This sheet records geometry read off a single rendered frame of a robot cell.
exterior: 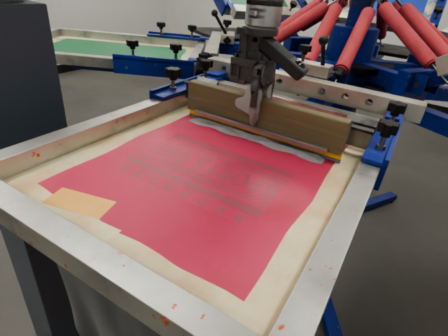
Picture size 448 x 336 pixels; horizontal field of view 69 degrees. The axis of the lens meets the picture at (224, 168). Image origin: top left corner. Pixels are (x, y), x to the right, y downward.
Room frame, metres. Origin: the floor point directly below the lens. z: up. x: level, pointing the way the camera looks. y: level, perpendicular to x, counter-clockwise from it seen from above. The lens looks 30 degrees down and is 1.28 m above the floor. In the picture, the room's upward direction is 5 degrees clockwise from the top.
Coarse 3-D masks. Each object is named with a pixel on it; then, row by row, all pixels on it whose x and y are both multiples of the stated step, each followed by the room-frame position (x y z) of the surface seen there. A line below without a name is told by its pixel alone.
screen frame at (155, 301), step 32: (288, 96) 0.98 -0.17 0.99; (64, 128) 0.61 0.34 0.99; (96, 128) 0.63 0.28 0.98; (128, 128) 0.71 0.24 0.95; (0, 160) 0.46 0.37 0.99; (32, 160) 0.51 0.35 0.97; (0, 192) 0.38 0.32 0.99; (352, 192) 0.47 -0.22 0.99; (32, 224) 0.32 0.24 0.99; (64, 224) 0.32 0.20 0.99; (352, 224) 0.38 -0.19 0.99; (64, 256) 0.28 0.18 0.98; (96, 256) 0.27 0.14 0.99; (128, 256) 0.28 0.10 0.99; (320, 256) 0.31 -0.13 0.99; (96, 288) 0.25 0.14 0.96; (128, 288) 0.23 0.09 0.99; (160, 288) 0.24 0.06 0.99; (320, 288) 0.26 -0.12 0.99; (160, 320) 0.21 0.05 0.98; (192, 320) 0.20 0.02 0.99; (224, 320) 0.21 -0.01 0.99; (288, 320) 0.21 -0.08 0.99; (320, 320) 0.22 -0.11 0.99
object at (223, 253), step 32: (288, 160) 0.63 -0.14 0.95; (288, 192) 0.50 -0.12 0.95; (160, 224) 0.38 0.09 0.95; (192, 224) 0.39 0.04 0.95; (224, 224) 0.40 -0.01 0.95; (256, 224) 0.40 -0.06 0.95; (288, 224) 0.41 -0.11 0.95; (192, 256) 0.32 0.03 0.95; (224, 256) 0.33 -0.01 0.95; (256, 256) 0.33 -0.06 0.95; (224, 288) 0.28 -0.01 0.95
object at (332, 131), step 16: (192, 80) 0.83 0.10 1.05; (192, 96) 0.81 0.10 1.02; (208, 96) 0.79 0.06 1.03; (224, 96) 0.77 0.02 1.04; (240, 96) 0.75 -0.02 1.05; (224, 112) 0.77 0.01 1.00; (240, 112) 0.75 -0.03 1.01; (272, 112) 0.71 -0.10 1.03; (288, 112) 0.69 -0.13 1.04; (304, 112) 0.67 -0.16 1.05; (320, 112) 0.67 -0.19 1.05; (272, 128) 0.70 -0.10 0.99; (288, 128) 0.69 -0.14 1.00; (304, 128) 0.67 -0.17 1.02; (320, 128) 0.65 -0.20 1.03; (336, 128) 0.64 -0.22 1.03; (320, 144) 0.65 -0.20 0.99; (336, 144) 0.63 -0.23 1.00
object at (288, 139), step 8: (200, 112) 0.78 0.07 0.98; (208, 112) 0.78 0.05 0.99; (224, 120) 0.75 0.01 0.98; (232, 120) 0.74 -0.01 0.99; (248, 128) 0.72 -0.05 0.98; (256, 128) 0.71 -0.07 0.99; (272, 136) 0.69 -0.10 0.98; (280, 136) 0.68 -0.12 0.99; (288, 136) 0.68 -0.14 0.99; (296, 144) 0.66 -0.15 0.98; (304, 144) 0.65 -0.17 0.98; (312, 144) 0.65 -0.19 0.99
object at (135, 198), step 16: (160, 128) 0.73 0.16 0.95; (176, 128) 0.74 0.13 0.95; (192, 128) 0.75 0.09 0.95; (208, 128) 0.76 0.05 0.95; (128, 144) 0.63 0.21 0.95; (144, 144) 0.64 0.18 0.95; (224, 144) 0.68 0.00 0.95; (240, 144) 0.69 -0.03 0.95; (96, 160) 0.55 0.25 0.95; (112, 160) 0.56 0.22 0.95; (64, 176) 0.49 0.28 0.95; (80, 176) 0.49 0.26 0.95; (96, 176) 0.50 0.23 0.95; (112, 176) 0.50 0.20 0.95; (128, 176) 0.51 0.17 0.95; (96, 192) 0.45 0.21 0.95; (112, 192) 0.45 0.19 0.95; (128, 192) 0.46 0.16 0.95; (144, 192) 0.46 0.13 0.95; (160, 192) 0.47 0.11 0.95; (112, 208) 0.41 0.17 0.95; (128, 208) 0.41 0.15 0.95; (144, 208) 0.42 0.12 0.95; (112, 224) 0.37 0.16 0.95; (128, 224) 0.38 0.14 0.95
